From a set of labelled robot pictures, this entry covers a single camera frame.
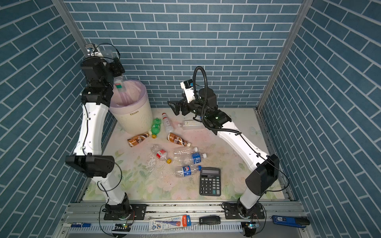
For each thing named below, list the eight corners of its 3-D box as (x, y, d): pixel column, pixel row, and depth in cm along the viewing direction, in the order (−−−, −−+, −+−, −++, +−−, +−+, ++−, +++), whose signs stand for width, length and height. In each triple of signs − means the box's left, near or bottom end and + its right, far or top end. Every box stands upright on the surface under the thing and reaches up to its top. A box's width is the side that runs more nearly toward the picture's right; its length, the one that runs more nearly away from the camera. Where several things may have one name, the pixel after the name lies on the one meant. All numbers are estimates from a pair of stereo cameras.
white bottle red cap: (167, 135, 105) (166, 131, 102) (160, 117, 116) (159, 114, 113) (174, 132, 107) (174, 129, 104) (167, 115, 118) (166, 112, 115)
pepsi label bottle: (176, 178, 86) (175, 175, 82) (176, 169, 90) (175, 166, 86) (201, 175, 87) (202, 172, 83) (200, 166, 91) (200, 163, 87)
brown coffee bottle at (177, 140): (166, 140, 101) (165, 137, 98) (170, 135, 104) (169, 132, 100) (188, 149, 97) (188, 146, 94) (191, 143, 100) (191, 140, 96)
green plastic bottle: (150, 138, 103) (149, 134, 100) (154, 121, 113) (153, 117, 109) (157, 138, 103) (156, 134, 100) (161, 122, 113) (160, 117, 109)
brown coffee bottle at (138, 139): (131, 149, 98) (129, 145, 94) (128, 143, 100) (125, 140, 97) (153, 136, 105) (151, 132, 101) (149, 131, 107) (147, 127, 104)
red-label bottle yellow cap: (150, 151, 97) (148, 147, 93) (157, 146, 100) (155, 142, 96) (167, 167, 91) (165, 163, 86) (173, 160, 93) (172, 157, 89)
